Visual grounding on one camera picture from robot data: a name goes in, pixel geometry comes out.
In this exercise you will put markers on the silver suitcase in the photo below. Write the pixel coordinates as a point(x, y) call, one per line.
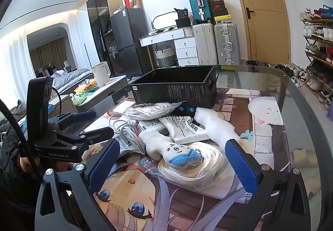
point(226, 43)

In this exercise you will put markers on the bag of white shoelaces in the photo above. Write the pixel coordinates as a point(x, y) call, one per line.
point(153, 111)

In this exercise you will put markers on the white foam wrap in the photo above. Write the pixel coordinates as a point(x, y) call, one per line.
point(213, 124)

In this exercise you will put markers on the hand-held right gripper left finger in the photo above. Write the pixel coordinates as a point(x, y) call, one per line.
point(104, 166)

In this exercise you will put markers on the white kettle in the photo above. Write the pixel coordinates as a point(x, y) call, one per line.
point(101, 73)

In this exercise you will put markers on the printed cartoon table mat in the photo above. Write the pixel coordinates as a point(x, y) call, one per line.
point(135, 186)

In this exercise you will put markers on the shoe rack with shoes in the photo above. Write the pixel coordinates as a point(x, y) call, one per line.
point(318, 32)

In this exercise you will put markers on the metal shoe rack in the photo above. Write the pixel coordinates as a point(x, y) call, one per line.
point(316, 38)

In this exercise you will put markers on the brown curtain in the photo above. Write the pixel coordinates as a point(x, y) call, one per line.
point(49, 54)

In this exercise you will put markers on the grey side table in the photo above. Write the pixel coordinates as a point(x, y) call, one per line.
point(111, 88)

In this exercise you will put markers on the black wardrobe cabinet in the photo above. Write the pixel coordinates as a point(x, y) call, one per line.
point(100, 12)

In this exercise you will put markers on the white dresser desk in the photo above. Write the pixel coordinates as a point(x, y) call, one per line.
point(186, 49)

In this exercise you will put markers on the white ribbed container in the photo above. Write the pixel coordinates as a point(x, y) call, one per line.
point(187, 32)

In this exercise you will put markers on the person's left hand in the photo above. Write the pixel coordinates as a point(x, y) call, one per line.
point(26, 166)

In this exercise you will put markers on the black and yellow shoe box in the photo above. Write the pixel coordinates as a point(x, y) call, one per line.
point(222, 19)

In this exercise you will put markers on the brown cardboard box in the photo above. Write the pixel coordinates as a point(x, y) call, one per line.
point(137, 1)

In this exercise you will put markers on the black cardboard box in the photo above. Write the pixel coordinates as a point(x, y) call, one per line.
point(169, 90)

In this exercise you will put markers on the scattered sneakers group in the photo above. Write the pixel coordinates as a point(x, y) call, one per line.
point(312, 82)

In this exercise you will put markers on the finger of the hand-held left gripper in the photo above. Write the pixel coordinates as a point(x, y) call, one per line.
point(83, 116)
point(98, 133)

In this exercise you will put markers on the black bag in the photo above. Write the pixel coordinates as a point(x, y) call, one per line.
point(182, 21)

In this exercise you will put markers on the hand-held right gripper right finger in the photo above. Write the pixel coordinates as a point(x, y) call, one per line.
point(240, 166)

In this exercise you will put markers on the red and black shoe box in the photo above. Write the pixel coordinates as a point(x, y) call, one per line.
point(219, 7)

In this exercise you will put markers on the teal suitcase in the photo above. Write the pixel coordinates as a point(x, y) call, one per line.
point(199, 5)

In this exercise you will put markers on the white suitcase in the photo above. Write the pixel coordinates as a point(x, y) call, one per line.
point(204, 43)

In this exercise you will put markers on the white curtain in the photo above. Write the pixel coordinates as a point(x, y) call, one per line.
point(15, 51)

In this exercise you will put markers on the person's black clothing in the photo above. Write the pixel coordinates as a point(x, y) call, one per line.
point(13, 181)

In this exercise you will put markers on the black trash bin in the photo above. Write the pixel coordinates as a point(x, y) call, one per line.
point(257, 63)

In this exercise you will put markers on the colourful snack packets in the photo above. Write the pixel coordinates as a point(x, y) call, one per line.
point(80, 90)

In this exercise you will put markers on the oval mirror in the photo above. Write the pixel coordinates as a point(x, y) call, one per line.
point(166, 20)

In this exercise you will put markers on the woven basket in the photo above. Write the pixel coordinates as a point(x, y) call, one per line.
point(166, 58)

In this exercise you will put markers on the tan wooden door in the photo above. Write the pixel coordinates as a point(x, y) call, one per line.
point(268, 25)

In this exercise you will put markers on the grey bed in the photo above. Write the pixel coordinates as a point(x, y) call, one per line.
point(70, 77)

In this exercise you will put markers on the bag of cream laces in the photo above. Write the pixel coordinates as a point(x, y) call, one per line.
point(197, 171)

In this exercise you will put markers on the plain black shoe box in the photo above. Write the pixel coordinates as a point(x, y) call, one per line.
point(220, 12)

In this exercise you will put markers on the white plush doll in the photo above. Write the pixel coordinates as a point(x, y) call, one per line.
point(161, 146)

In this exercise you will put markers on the black fridge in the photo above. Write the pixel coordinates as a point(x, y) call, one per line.
point(130, 38)

